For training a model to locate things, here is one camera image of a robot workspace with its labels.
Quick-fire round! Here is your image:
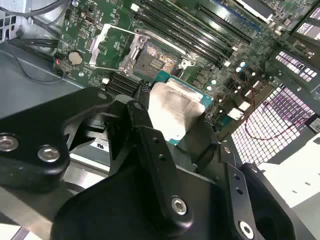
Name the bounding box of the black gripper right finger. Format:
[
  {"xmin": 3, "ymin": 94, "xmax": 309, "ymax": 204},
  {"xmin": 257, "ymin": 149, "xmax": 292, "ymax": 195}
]
[{"xmin": 194, "ymin": 113, "xmax": 301, "ymax": 240}]

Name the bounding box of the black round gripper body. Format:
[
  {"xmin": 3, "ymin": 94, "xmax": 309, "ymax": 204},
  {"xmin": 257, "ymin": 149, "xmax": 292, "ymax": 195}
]
[{"xmin": 51, "ymin": 166, "xmax": 235, "ymax": 240}]

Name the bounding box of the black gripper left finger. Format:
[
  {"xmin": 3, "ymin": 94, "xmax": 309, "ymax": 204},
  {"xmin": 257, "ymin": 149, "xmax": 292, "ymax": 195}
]
[{"xmin": 0, "ymin": 81, "xmax": 195, "ymax": 230}]

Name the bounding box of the silver CPU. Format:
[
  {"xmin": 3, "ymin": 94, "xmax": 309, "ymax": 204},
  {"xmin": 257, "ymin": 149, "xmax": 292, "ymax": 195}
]
[{"xmin": 147, "ymin": 70, "xmax": 215, "ymax": 146}]

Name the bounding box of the metal socket cover frame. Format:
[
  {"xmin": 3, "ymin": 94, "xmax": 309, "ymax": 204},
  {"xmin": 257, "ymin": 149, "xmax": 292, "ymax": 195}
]
[{"xmin": 84, "ymin": 23, "xmax": 141, "ymax": 73}]

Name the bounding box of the metal wire locking lever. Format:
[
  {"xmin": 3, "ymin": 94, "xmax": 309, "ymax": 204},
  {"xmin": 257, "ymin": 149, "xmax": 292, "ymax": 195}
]
[{"xmin": 134, "ymin": 28, "xmax": 198, "ymax": 72}]

